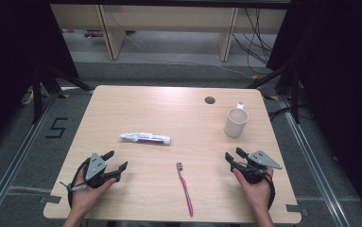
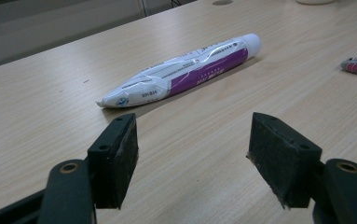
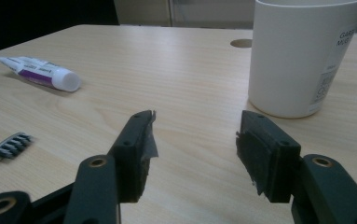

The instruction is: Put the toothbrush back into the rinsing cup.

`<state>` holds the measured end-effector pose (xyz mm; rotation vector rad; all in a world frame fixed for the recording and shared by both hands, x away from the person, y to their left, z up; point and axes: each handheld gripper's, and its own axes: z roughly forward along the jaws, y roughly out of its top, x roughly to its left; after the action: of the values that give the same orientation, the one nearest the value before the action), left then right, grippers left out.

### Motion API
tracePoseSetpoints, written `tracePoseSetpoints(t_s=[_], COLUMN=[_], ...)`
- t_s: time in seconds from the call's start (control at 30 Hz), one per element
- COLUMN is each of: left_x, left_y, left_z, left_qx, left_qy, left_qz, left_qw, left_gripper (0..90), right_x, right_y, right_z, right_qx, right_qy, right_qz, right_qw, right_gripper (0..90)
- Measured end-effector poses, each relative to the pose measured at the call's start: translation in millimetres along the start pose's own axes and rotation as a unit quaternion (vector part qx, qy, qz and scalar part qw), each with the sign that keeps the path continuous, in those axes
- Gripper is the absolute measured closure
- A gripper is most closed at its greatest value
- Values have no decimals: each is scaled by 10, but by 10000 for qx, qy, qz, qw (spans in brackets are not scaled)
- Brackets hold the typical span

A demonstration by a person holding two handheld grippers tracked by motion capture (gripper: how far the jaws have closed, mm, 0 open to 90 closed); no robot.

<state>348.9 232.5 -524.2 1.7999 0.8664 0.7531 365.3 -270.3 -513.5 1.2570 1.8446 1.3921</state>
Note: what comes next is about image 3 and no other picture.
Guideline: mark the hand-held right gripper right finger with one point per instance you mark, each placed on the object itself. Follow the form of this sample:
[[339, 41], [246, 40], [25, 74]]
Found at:
[[269, 158]]

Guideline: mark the white cup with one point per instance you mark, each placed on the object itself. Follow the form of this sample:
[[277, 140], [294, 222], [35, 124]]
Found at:
[[291, 59]]

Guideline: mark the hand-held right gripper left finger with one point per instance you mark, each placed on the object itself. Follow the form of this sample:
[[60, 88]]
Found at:
[[132, 155]]

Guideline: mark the white toothbrush with grey bristles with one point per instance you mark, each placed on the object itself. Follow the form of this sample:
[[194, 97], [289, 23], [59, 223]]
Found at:
[[13, 146]]

